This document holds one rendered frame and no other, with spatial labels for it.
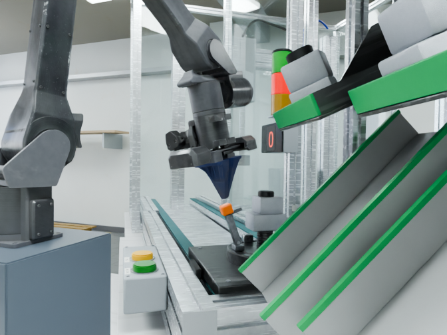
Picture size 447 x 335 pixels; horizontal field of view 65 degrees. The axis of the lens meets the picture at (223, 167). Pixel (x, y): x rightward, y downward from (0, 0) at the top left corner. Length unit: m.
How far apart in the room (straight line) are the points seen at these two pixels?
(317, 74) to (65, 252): 0.32
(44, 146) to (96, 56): 5.82
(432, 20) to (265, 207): 0.45
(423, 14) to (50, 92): 0.36
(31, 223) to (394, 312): 0.35
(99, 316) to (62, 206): 6.07
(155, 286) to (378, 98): 0.46
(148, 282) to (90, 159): 5.51
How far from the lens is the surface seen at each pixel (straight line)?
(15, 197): 0.42
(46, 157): 0.42
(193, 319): 0.48
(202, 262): 0.65
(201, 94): 0.60
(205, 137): 0.59
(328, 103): 0.32
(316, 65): 0.39
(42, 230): 0.43
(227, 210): 0.62
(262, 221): 0.63
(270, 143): 0.86
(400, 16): 0.26
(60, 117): 0.43
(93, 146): 6.04
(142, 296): 0.62
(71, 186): 6.36
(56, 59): 0.46
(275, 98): 0.87
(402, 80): 0.25
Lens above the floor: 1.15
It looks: 1 degrees down
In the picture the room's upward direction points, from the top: 1 degrees clockwise
